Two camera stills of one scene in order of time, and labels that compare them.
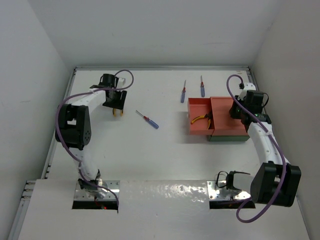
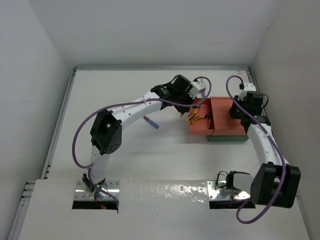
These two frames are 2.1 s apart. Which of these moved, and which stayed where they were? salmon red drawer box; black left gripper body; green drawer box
Moved: black left gripper body
Stayed: salmon red drawer box; green drawer box
